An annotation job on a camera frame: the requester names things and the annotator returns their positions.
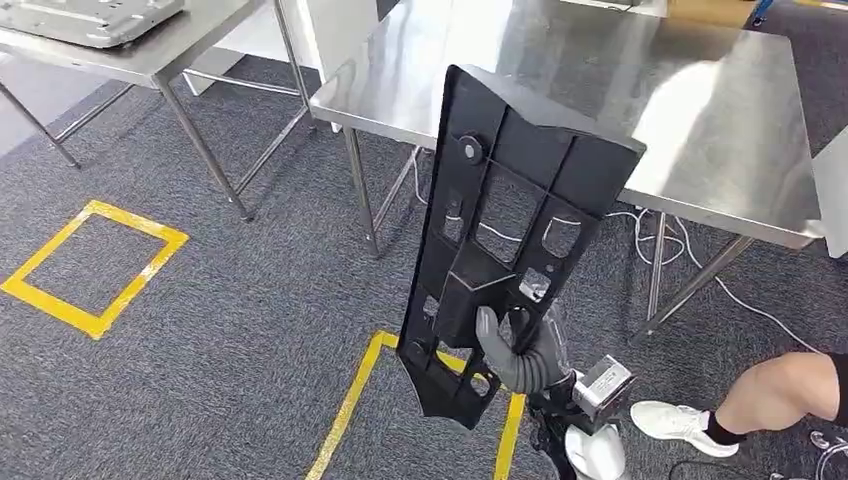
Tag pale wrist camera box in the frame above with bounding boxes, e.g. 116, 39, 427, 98
570, 355, 637, 425

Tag black plastic panel with cutouts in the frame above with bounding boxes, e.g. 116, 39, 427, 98
396, 64, 647, 432

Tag person's leg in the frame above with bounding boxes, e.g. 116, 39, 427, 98
705, 351, 848, 446

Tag grey metal tray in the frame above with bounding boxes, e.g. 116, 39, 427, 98
0, 0, 187, 50

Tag stainless steel table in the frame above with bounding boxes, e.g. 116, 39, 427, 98
309, 0, 826, 346
0, 0, 313, 223

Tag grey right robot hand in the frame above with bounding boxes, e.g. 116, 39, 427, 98
474, 301, 576, 397

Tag white floor cable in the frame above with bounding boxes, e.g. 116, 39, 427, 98
410, 148, 823, 356

